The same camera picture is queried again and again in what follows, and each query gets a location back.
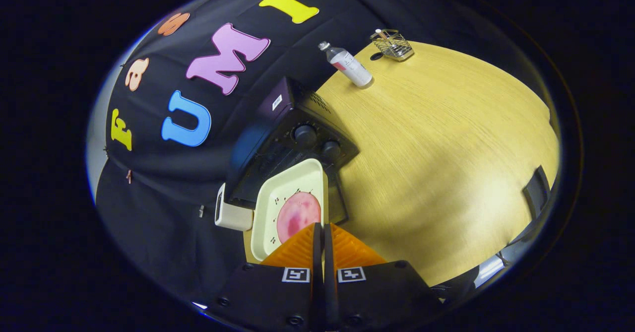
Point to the black toaster oven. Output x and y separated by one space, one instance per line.
292 118

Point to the light wooden stick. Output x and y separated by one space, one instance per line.
381 34

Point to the white bread toaster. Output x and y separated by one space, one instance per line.
233 218

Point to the pink round ham slice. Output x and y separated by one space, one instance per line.
297 213

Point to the clear plastic bottle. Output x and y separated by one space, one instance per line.
349 66

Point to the small black round lid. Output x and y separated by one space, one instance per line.
377 56

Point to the cream square plate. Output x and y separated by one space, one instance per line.
292 178

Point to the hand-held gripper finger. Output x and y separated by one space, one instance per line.
317 252
329 252

